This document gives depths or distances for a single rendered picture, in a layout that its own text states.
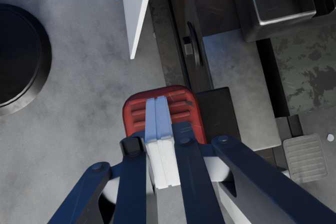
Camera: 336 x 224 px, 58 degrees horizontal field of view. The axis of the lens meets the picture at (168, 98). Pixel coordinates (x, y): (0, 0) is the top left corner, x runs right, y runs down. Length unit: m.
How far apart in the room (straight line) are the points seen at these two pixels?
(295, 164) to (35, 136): 0.80
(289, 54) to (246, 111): 0.08
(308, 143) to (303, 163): 0.06
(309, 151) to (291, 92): 0.55
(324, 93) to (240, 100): 0.09
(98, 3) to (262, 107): 0.84
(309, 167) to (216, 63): 0.61
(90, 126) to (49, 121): 0.14
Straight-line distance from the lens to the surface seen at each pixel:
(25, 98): 1.09
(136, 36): 0.81
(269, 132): 0.36
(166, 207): 1.01
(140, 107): 0.23
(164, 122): 0.17
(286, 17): 0.32
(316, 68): 0.38
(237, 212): 0.38
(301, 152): 0.90
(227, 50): 0.36
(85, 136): 1.03
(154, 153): 0.16
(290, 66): 0.37
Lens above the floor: 0.98
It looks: 83 degrees down
